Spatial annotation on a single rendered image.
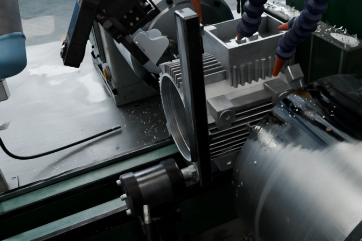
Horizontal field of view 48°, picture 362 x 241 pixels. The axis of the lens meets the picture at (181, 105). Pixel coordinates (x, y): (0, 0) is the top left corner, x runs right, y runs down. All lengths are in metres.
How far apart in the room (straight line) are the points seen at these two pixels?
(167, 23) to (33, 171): 0.47
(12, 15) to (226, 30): 0.35
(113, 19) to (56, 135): 0.56
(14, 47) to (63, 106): 0.68
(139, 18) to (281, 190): 0.35
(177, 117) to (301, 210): 0.41
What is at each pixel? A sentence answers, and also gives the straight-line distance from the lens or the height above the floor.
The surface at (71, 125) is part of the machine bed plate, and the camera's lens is 1.14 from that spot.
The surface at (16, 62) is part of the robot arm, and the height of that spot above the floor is 1.20.
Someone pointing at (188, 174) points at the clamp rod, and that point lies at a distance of 0.57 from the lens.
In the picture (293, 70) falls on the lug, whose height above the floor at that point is 1.09.
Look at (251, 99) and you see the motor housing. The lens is 0.64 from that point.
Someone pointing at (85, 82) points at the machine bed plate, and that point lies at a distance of 1.33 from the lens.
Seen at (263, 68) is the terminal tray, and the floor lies 1.10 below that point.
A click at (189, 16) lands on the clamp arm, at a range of 0.45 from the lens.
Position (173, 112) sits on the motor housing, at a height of 0.98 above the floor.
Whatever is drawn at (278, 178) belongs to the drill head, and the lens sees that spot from 0.44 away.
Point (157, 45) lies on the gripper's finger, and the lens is 0.66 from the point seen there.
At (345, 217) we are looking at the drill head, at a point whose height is 1.13.
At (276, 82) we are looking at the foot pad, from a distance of 0.66.
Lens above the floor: 1.41
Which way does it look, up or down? 33 degrees down
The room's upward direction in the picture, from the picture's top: 7 degrees counter-clockwise
